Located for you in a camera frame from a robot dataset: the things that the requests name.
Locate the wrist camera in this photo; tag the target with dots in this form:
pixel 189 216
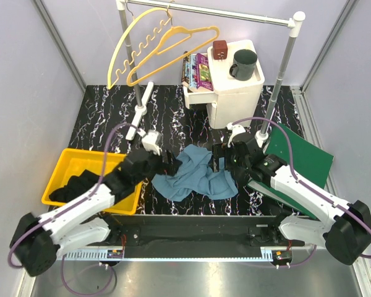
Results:
pixel 235 130
pixel 151 141

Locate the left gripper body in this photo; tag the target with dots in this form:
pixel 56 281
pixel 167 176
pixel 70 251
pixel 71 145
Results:
pixel 167 167

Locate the dark green mug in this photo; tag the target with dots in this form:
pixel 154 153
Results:
pixel 244 61

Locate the purple book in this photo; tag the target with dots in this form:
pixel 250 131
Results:
pixel 203 78

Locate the yellow plastic bin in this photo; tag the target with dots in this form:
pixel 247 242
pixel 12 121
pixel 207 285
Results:
pixel 77 171

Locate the brown cube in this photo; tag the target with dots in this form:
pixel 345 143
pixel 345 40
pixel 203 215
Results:
pixel 220 50

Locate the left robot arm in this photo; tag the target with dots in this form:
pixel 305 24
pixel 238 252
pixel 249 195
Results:
pixel 38 242

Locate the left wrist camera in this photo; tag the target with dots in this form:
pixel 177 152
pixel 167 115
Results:
pixel 151 141

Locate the aluminium frame rail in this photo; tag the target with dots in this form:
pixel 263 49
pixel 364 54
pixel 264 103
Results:
pixel 223 251

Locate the dark brown book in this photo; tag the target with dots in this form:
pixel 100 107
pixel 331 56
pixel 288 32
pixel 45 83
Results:
pixel 185 79

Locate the white side cabinet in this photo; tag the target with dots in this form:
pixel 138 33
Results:
pixel 231 99

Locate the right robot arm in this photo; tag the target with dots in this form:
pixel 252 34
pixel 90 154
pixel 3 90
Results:
pixel 343 228

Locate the white clothes rack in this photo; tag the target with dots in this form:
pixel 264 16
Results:
pixel 127 61

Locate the blue book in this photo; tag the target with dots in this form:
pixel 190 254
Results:
pixel 192 73

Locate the black cloth in bin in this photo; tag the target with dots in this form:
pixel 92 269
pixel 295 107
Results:
pixel 76 186

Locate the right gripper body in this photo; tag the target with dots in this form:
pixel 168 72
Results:
pixel 233 161

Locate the blue tank top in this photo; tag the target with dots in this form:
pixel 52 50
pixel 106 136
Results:
pixel 195 174

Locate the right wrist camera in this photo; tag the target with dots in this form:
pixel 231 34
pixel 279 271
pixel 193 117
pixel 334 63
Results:
pixel 235 130

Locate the green folder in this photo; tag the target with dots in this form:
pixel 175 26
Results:
pixel 309 161

